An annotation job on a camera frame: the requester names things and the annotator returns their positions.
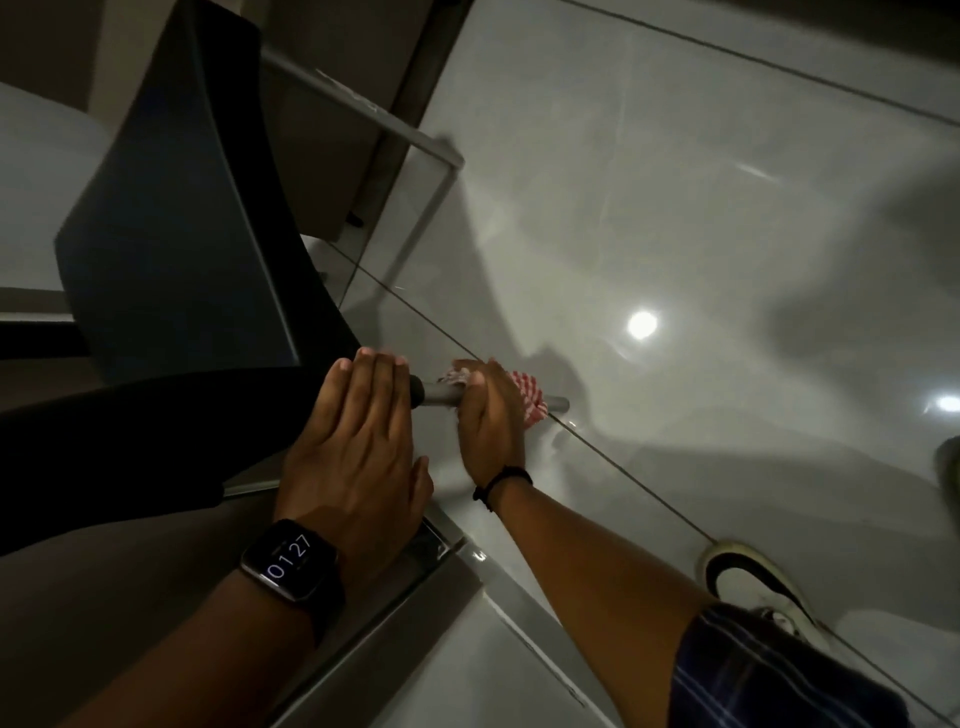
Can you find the dark plaid garment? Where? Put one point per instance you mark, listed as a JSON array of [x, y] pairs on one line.
[[772, 675]]

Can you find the black chair with metal frame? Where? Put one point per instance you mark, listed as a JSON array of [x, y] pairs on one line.
[[187, 247]]

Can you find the black smartwatch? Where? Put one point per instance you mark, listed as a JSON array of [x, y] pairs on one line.
[[292, 564]]

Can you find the person's right hand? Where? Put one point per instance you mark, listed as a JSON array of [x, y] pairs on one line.
[[491, 435]]

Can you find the person's left little finger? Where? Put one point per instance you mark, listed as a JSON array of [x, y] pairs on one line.
[[326, 405]]

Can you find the person's left thumb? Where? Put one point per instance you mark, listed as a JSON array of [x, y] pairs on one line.
[[424, 487]]

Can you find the person's left hand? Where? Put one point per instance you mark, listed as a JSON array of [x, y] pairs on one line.
[[352, 465]]

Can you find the person's left middle finger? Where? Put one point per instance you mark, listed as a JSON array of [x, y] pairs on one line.
[[381, 401]]

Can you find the person's left forearm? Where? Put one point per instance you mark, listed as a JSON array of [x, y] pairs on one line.
[[202, 660]]

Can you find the red white checked cloth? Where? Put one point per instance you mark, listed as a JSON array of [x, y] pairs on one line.
[[531, 401]]

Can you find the person's right forearm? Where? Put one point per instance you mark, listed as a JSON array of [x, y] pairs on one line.
[[585, 585]]

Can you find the brown wooden cabinet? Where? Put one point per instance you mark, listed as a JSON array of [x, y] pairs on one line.
[[330, 135]]

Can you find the person's right fingers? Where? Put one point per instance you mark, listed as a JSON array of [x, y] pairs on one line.
[[480, 379]]

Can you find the white black sneaker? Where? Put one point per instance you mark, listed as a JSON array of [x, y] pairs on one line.
[[757, 585]]

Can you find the black wristband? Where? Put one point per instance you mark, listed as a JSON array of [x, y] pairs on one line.
[[504, 477]]

